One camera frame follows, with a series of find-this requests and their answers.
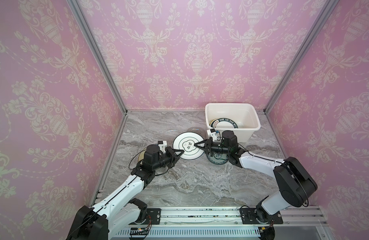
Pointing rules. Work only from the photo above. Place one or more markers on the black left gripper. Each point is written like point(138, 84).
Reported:
point(173, 156)

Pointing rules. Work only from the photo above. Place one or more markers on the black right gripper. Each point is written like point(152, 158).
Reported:
point(208, 147)

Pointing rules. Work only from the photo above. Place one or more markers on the white plate with quatrefoil border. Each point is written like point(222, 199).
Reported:
point(186, 142)

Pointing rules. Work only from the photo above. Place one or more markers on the teal blue floral plate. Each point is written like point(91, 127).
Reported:
point(218, 158)

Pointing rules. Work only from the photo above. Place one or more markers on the white plate teal lettered rim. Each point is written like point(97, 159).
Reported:
point(223, 123)

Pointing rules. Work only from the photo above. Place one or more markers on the beige plate with wheat sprig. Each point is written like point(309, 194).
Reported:
point(141, 156)

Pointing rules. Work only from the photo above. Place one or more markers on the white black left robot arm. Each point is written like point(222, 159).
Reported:
point(120, 208)

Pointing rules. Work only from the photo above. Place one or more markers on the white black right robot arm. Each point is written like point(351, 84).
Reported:
point(295, 184)

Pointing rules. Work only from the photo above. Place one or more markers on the white plastic bin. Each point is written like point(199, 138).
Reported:
point(243, 114)

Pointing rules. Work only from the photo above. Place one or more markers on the clear glass plate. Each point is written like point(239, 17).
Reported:
point(197, 130)

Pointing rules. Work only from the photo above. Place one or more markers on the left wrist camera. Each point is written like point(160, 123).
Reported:
point(162, 146)

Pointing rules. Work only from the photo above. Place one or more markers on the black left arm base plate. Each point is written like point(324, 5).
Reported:
point(149, 216)

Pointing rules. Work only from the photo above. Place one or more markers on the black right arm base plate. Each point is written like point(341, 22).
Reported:
point(253, 216)

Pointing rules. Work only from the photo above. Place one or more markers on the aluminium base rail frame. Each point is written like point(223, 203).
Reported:
point(224, 223)

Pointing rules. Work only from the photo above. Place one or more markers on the aluminium left corner post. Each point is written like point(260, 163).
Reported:
point(94, 47)

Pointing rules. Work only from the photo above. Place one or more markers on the aluminium corner post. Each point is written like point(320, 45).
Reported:
point(311, 35)
point(94, 47)

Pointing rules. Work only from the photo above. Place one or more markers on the aluminium right corner post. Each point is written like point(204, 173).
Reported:
point(311, 35)

